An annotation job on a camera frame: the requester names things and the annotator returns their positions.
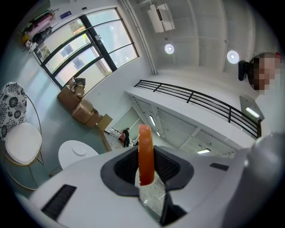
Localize taped brown cardboard box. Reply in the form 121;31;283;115
71;99;94;125

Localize open cardboard box with items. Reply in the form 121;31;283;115
70;77;86;100

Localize person's white shirt torso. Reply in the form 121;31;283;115
255;93;285;137

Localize black head-worn camera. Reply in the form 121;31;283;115
237;59;254;82

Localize small brown cardboard box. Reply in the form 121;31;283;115
85;108;104;128

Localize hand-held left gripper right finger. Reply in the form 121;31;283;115
153;146;253;227

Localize white ceiling pipes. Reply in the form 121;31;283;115
119;0;158;75

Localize black metal railing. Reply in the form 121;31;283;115
134;79;262;139

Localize small round white table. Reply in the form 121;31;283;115
58;140;100;170

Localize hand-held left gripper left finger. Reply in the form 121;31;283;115
28;146;161;228

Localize flat open cardboard box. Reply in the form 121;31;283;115
97;114;114;132

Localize clothes rack with garments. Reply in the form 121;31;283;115
17;8;61;53

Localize large brown cardboard box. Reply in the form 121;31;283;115
57;85;82;111

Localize floral-back chair with white seat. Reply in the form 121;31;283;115
0;82;45;191

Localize white ceiling air conditioner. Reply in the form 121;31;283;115
147;3;176;34

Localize person's head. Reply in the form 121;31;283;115
248;52;284;96

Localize slice of bread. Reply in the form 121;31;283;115
138;124;155;187

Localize black-framed glass window wall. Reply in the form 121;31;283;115
33;8;140;90

